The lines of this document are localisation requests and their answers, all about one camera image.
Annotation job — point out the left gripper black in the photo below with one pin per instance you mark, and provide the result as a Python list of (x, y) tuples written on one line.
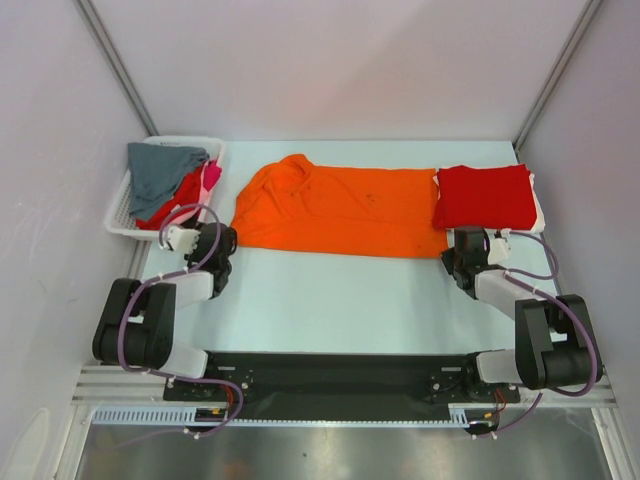
[(230, 237)]

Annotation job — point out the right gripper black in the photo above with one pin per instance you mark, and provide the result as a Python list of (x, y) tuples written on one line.
[(451, 257)]

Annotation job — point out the orange t shirt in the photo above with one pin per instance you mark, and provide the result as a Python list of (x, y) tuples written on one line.
[(295, 205)]

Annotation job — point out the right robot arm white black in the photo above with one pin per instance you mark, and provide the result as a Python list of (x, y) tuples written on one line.
[(554, 345)]

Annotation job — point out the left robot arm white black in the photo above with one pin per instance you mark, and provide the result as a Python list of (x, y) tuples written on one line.
[(136, 329)]

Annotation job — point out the red t shirt in basket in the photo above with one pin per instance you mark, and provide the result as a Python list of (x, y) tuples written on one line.
[(187, 193)]

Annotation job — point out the folded white t shirt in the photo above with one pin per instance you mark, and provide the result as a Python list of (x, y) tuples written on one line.
[(537, 210)]

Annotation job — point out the pink t shirt in basket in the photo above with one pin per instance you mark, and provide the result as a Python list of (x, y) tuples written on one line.
[(210, 175)]

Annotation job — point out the white plastic basket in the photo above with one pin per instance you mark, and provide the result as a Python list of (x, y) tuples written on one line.
[(118, 221)]

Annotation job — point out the grey t shirt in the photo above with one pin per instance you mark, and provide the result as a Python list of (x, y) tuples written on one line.
[(156, 173)]

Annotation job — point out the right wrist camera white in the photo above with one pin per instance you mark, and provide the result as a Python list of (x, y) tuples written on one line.
[(499, 247)]

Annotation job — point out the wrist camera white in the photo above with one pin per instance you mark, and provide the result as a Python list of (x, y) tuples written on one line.
[(179, 239), (499, 247)]

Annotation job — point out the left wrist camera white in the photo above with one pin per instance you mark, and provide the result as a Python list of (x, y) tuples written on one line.
[(179, 239)]

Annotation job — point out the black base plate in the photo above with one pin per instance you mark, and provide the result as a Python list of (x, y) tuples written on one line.
[(355, 387)]

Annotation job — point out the white slotted cable duct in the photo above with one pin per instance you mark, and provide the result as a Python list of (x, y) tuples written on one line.
[(205, 417)]

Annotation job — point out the aluminium rail frame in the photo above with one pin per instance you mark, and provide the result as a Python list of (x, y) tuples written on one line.
[(110, 385)]

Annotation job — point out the right corner aluminium post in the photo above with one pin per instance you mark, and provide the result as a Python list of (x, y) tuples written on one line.
[(560, 67)]

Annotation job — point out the corner aluminium post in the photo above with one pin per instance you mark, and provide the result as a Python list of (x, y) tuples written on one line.
[(560, 67), (108, 49)]

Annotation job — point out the left corner aluminium post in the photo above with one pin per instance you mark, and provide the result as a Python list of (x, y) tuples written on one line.
[(108, 49)]

